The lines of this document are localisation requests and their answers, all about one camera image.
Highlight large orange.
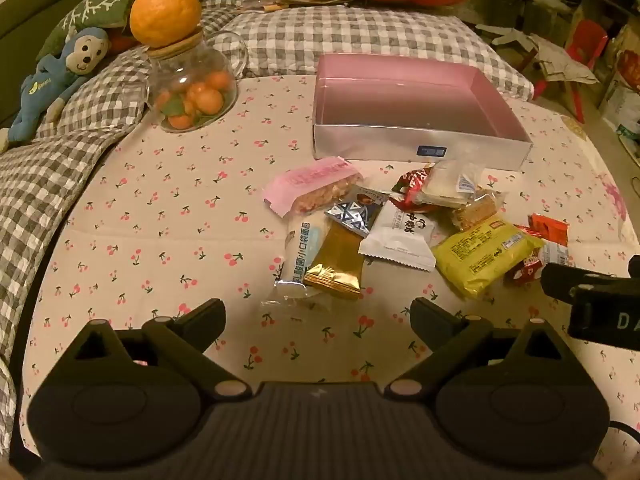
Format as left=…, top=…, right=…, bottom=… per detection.
left=129, top=0, right=203, bottom=51

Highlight pink snack packet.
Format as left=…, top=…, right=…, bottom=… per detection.
left=263, top=156, right=364, bottom=217

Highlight cardboard boxes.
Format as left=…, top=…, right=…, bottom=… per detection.
left=597, top=22, right=640, bottom=143

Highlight clear white cake packet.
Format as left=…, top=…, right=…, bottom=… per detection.
left=419, top=159, right=482, bottom=209

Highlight grey checkered blanket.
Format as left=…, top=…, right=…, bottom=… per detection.
left=0, top=50, right=156, bottom=466

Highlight white red-edged snack packet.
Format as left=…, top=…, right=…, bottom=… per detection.
left=537, top=239, right=573, bottom=267

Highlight cherry print sheet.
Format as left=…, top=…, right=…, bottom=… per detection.
left=20, top=72, right=640, bottom=471

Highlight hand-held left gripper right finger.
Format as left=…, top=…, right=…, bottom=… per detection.
left=384, top=297, right=576, bottom=402

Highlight blue monkey plush toy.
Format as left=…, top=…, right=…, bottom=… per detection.
left=0, top=26, right=113, bottom=155

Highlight clear light-blue print snack packet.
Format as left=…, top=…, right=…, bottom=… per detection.
left=272, top=214, right=332, bottom=303

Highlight dark blue patterned snack packet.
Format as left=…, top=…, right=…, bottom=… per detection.
left=324, top=185, right=392, bottom=237

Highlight red plastic chair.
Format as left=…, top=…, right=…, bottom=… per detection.
left=519, top=19, right=610, bottom=125

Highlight red white candy packet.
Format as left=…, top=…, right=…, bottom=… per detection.
left=390, top=166, right=432, bottom=212

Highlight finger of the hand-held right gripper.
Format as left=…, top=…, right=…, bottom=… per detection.
left=541, top=261, right=640, bottom=306

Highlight pink shallow box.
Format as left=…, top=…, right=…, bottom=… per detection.
left=311, top=52, right=533, bottom=171

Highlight glass jar with cork lid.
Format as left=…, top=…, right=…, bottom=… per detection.
left=144, top=29, right=247, bottom=134

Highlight orange brown snack packet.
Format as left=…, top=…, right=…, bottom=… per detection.
left=451, top=191, right=505, bottom=233

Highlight white dark-print snack packet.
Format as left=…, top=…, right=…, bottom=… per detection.
left=358, top=200, right=438, bottom=273

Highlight yellow snack packet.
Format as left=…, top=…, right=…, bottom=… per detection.
left=431, top=219, right=547, bottom=302

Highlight small red white snack packet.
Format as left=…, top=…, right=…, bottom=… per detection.
left=505, top=254, right=545, bottom=287

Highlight green patterned pillow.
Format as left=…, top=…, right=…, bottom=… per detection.
left=36, top=0, right=212, bottom=63

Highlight gold snack packet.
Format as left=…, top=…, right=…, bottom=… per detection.
left=303, top=222, right=372, bottom=302

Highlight cluster of small oranges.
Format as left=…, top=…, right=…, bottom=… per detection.
left=156, top=70, right=235, bottom=131

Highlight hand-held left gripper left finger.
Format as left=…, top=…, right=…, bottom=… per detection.
left=65, top=298, right=253, bottom=402

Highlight crumpled paper sheet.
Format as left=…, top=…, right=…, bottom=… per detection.
left=530, top=34, right=600, bottom=87

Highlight grey checkered pillow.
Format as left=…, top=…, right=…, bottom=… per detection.
left=201, top=0, right=535, bottom=102

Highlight small red cushion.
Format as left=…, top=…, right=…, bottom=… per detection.
left=106, top=25, right=137, bottom=55

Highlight orange-red snack packet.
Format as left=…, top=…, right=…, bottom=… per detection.
left=526, top=213, right=572, bottom=247

